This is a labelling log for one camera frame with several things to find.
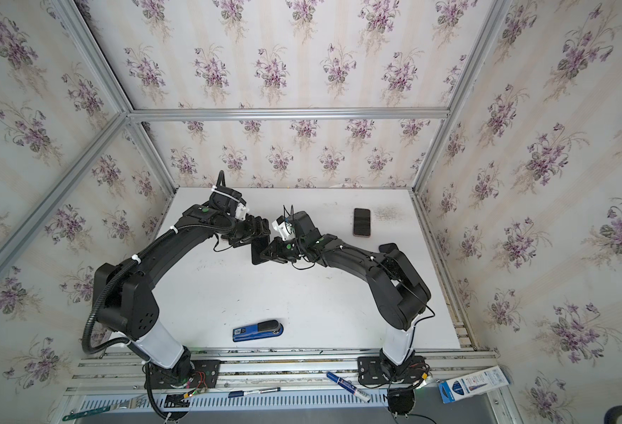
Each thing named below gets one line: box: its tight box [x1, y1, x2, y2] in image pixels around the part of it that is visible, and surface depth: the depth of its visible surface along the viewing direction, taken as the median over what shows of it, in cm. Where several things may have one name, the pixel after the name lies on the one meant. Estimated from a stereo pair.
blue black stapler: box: [232, 319, 284, 342], surface depth 80 cm
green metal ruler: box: [61, 405, 111, 422], surface depth 69 cm
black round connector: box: [386, 388, 416, 419], surface depth 72 cm
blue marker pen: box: [326, 371, 372, 403], surface depth 72 cm
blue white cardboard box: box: [438, 365, 511, 405], surface depth 72 cm
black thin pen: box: [227, 386, 281, 399], surface depth 72 cm
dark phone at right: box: [353, 208, 372, 237], surface depth 110 cm
